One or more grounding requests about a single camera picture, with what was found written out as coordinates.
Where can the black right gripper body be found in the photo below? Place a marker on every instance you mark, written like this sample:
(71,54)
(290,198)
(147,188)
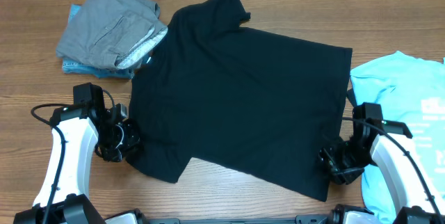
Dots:
(347,161)

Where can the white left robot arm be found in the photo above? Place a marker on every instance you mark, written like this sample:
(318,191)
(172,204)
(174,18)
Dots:
(79,131)

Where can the blue denim folded garment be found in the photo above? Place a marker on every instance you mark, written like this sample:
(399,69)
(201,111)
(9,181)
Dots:
(72,67)

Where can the light blue t-shirt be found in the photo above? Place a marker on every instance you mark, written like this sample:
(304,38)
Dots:
(409,90)

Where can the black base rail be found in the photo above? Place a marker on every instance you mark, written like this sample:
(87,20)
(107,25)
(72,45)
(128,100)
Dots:
(299,219)

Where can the black t-shirt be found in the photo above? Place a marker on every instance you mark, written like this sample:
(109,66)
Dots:
(253,101)

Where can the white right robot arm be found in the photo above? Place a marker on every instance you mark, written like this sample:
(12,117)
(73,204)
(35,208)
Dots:
(389,146)

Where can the grey folded shorts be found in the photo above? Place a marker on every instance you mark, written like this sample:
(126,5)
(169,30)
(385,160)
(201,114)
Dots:
(112,34)

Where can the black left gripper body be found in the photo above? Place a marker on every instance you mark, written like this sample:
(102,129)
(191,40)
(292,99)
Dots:
(118,139)

